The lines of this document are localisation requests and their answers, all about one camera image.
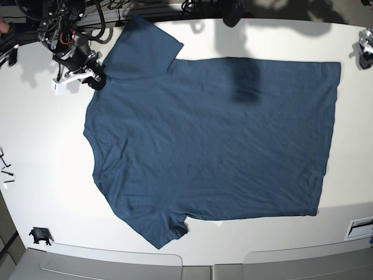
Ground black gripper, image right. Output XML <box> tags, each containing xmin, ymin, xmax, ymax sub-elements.
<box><xmin>356</xmin><ymin>29</ymin><xmax>373</xmax><ymax>69</ymax></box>

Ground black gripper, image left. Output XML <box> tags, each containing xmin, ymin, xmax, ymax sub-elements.
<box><xmin>52</xmin><ymin>44</ymin><xmax>105</xmax><ymax>90</ymax></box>

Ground dark blue T-shirt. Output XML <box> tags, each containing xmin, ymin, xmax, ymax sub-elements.
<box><xmin>83</xmin><ymin>16</ymin><xmax>342</xmax><ymax>249</ymax></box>

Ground person's hand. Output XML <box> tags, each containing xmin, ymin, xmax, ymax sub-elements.
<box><xmin>0</xmin><ymin>21</ymin><xmax>10</xmax><ymax>34</ymax></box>

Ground black hex key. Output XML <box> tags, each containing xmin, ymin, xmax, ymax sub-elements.
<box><xmin>0</xmin><ymin>148</ymin><xmax>11</xmax><ymax>168</ymax></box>

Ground silver hex key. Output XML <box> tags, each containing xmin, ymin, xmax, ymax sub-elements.
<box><xmin>1</xmin><ymin>170</ymin><xmax>16</xmax><ymax>190</ymax></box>

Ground black plastic clip part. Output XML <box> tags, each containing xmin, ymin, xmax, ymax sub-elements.
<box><xmin>29</xmin><ymin>227</ymin><xmax>54</xmax><ymax>246</ymax></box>

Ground grey left chair back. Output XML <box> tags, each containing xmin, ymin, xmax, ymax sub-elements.
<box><xmin>17</xmin><ymin>247</ymin><xmax>213</xmax><ymax>280</ymax></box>

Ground grey chair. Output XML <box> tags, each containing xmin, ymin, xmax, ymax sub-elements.
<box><xmin>17</xmin><ymin>247</ymin><xmax>213</xmax><ymax>280</ymax></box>
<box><xmin>212</xmin><ymin>244</ymin><xmax>373</xmax><ymax>280</ymax></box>

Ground grey right chair back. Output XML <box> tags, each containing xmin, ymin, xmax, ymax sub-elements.
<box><xmin>212</xmin><ymin>244</ymin><xmax>373</xmax><ymax>280</ymax></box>

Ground white wrist camera, image left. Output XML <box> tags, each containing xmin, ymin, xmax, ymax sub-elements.
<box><xmin>51</xmin><ymin>79</ymin><xmax>68</xmax><ymax>96</ymax></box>

